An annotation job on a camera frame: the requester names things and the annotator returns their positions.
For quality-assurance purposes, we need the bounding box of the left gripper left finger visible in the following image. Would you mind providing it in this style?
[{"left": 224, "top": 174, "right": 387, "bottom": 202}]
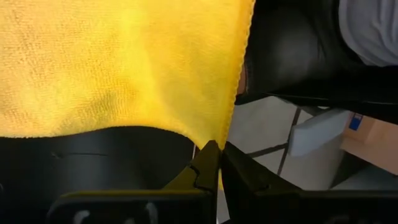
[{"left": 46, "top": 140, "right": 220, "bottom": 224}]

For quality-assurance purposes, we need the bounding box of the cardboard box with blue label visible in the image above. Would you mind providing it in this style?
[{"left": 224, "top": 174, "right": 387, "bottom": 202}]
[{"left": 340, "top": 111, "right": 398, "bottom": 175}]

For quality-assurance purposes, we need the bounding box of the yellow microfiber towel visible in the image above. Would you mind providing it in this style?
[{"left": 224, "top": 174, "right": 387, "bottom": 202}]
[{"left": 0, "top": 0, "right": 256, "bottom": 190}]

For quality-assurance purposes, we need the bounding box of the white foam block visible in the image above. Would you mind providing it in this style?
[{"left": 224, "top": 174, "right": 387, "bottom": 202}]
[{"left": 287, "top": 108, "right": 352, "bottom": 158}]

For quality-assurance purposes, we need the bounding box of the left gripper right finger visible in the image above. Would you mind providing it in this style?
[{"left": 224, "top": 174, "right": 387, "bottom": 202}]
[{"left": 221, "top": 142, "right": 398, "bottom": 224}]

